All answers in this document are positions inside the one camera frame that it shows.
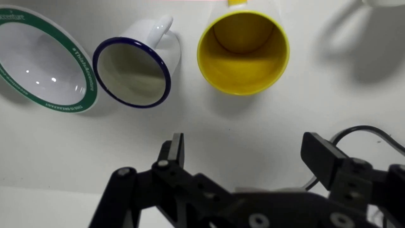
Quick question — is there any white cup with blue rim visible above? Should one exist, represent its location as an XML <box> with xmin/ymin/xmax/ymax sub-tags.
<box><xmin>91</xmin><ymin>14</ymin><xmax>183</xmax><ymax>109</ymax></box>

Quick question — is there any white bowl with green rim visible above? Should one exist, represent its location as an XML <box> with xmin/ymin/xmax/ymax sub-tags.
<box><xmin>0</xmin><ymin>4</ymin><xmax>99</xmax><ymax>114</ymax></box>

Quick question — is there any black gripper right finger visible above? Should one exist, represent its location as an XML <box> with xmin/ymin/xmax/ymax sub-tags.
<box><xmin>302</xmin><ymin>132</ymin><xmax>405</xmax><ymax>228</ymax></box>

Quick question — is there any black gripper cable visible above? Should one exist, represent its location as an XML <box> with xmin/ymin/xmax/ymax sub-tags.
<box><xmin>303</xmin><ymin>125</ymin><xmax>405</xmax><ymax>193</ymax></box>

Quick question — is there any yellow cup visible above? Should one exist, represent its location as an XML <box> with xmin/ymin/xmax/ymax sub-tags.
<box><xmin>197</xmin><ymin>0</ymin><xmax>291</xmax><ymax>98</ymax></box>

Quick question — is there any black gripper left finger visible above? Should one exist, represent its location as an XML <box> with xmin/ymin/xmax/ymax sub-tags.
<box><xmin>89</xmin><ymin>132</ymin><xmax>238</xmax><ymax>228</ymax></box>

